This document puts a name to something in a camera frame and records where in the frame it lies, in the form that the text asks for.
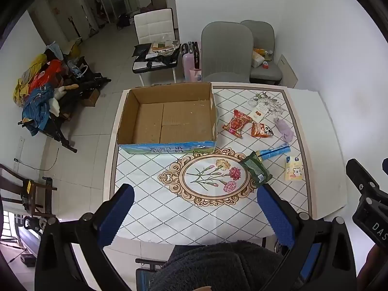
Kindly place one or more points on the orange snack packet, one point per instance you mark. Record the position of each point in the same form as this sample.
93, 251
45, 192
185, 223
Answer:
260, 129

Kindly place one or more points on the dark wooden chair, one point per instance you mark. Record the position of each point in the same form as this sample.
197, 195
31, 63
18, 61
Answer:
36, 189

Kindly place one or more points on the stack of papers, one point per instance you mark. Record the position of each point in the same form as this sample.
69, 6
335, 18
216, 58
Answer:
163, 46

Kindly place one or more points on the pink suitcase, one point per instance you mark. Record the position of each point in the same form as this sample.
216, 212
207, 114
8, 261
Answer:
189, 62

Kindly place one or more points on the black cloth bag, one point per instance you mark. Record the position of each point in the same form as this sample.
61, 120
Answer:
165, 59

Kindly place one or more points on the blue tube packet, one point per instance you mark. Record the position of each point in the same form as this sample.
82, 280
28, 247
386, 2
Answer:
274, 152

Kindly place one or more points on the purple sock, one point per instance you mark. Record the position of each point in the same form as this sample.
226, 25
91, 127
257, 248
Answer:
285, 130

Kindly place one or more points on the yellow cloth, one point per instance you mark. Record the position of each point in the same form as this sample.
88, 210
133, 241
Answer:
21, 88

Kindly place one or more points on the red snack packet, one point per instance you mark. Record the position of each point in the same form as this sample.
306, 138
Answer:
238, 123

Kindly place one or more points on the black folding rack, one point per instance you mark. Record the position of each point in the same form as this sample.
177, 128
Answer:
65, 139

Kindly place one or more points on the grey fabric chair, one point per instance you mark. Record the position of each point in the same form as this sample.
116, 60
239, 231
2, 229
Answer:
227, 48
266, 33

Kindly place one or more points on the floral printed tablecloth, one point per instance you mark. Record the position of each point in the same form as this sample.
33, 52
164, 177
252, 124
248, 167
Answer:
169, 206

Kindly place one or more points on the red plastic bag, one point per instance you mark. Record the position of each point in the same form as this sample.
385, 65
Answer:
45, 75

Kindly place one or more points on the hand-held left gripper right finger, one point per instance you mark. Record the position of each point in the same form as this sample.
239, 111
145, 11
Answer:
275, 215

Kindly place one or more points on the yellow bag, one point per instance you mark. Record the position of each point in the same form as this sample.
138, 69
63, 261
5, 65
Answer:
74, 51

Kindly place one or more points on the small white card box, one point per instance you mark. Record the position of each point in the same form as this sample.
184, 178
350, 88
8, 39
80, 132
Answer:
259, 111

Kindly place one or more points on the white flat board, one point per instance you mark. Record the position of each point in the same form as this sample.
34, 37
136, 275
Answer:
288, 69

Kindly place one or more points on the blue patterned cloth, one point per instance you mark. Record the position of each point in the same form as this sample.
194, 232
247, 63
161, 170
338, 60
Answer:
36, 106

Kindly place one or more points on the white plush toy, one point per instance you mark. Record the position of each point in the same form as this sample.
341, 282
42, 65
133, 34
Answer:
57, 100

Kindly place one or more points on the black floor bag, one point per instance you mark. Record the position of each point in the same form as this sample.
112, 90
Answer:
123, 21

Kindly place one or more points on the small brown cardboard box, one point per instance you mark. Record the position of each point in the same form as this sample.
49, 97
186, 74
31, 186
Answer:
91, 97

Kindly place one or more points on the white plastic bag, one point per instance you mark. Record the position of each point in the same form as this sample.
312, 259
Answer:
257, 58

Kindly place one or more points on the black tripod stand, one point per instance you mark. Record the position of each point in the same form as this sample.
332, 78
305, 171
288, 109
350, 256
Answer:
74, 27

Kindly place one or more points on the white padded chair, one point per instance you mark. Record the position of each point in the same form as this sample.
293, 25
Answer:
153, 24

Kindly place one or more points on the person's dark fleece clothing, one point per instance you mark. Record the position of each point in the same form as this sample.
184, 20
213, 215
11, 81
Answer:
218, 266

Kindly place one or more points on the green snack packet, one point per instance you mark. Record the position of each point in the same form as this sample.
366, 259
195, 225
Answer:
256, 169

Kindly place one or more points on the pink paper bag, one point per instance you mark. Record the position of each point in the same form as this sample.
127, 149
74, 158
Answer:
196, 75

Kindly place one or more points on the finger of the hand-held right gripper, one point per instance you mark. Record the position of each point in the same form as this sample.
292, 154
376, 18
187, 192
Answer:
359, 175
385, 166

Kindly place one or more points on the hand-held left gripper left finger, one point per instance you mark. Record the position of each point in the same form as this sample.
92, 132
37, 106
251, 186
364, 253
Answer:
116, 215

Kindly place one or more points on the yellow tissue pack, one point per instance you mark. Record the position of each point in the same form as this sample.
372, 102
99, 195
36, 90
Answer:
293, 169

